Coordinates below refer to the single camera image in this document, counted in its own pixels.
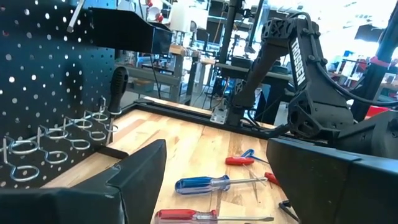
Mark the red band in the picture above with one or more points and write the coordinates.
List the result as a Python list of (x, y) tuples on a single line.
[(379, 61)]

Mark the grey metal workbench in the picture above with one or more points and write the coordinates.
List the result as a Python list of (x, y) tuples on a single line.
[(177, 77)]

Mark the silver metal base bracket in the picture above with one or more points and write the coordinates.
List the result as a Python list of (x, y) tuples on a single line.
[(219, 115)]

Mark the black vertical post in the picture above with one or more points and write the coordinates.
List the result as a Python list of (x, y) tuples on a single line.
[(230, 31)]

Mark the black metal pegboard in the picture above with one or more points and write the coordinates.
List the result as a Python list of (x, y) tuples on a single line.
[(46, 62)]

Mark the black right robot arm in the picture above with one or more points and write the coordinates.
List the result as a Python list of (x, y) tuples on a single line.
[(311, 109)]

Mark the black pegboard bin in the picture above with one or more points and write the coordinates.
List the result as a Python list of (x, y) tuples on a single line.
[(130, 31)]

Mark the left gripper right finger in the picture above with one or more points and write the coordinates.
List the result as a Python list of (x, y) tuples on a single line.
[(342, 193)]

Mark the red storage bin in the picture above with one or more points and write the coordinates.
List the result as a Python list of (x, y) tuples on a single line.
[(377, 111)]

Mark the white container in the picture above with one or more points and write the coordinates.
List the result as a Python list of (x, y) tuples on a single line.
[(186, 17)]

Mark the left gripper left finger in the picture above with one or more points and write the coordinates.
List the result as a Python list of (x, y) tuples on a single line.
[(77, 205)]

